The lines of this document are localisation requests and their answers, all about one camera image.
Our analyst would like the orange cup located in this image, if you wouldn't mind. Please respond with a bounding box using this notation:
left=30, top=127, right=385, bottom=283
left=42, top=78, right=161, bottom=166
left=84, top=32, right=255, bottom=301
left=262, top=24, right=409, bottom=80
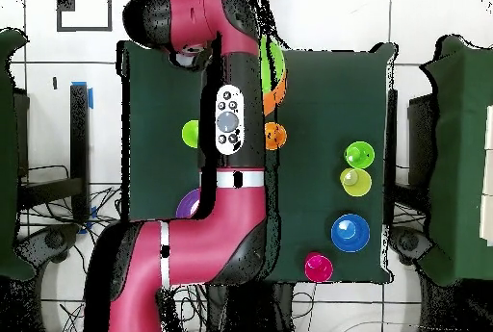
left=265, top=121, right=288, bottom=151

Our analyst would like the large orange bowl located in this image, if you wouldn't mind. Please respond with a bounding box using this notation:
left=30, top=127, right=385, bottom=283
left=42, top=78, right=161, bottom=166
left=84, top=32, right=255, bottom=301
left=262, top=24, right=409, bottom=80
left=263, top=68, right=290, bottom=118

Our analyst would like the light green bowl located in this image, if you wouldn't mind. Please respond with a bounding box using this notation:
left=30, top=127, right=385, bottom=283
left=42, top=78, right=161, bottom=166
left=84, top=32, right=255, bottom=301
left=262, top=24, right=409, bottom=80
left=259, top=35, right=287, bottom=97

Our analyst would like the lime green cup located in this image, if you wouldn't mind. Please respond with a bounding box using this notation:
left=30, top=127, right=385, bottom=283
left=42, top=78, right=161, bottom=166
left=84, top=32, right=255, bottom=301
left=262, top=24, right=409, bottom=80
left=181, top=119, right=200, bottom=150

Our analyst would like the purple bowl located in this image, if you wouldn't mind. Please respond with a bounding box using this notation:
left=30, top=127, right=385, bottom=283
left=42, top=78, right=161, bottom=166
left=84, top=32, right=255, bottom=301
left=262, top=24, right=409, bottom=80
left=175, top=188, right=202, bottom=220

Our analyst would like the dark green table cloth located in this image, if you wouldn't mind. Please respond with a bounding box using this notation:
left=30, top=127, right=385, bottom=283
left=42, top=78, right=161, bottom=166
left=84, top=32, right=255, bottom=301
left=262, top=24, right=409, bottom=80
left=116, top=38, right=398, bottom=285

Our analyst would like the yellow cup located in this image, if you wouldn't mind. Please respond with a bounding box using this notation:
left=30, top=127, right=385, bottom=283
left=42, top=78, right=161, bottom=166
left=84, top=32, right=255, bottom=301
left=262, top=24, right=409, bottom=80
left=339, top=167, right=374, bottom=198

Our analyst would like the blue bowl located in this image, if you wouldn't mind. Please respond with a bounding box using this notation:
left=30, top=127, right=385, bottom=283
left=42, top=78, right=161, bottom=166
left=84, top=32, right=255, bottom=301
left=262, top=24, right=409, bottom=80
left=330, top=213, right=372, bottom=253

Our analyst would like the red cup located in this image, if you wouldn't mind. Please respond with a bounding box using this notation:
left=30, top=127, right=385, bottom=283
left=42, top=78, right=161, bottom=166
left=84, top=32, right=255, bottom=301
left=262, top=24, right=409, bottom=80
left=303, top=251, right=335, bottom=284

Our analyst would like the blue tape strip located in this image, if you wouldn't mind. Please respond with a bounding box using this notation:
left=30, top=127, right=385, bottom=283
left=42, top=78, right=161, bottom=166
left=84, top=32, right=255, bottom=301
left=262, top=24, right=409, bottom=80
left=77, top=205, right=98, bottom=236
left=70, top=81, right=94, bottom=111

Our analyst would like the black metal stand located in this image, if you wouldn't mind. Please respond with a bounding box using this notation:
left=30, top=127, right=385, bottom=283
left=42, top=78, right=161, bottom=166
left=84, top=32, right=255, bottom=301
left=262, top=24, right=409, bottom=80
left=16, top=83, right=91, bottom=225

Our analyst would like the dark office chair base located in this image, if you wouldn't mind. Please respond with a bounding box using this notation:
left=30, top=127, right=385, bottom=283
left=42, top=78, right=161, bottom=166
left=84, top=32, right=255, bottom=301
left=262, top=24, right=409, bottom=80
left=16, top=222, right=80, bottom=265
left=390, top=225, right=434, bottom=266

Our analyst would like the tangle of cables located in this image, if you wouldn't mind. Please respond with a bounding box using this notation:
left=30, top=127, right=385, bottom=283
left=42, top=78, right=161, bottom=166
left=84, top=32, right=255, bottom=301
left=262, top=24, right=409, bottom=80
left=18, top=164, right=209, bottom=332

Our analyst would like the black square frame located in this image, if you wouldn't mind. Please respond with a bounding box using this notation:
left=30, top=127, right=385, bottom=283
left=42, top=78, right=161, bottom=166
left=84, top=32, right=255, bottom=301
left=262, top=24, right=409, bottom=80
left=56, top=0, right=114, bottom=34

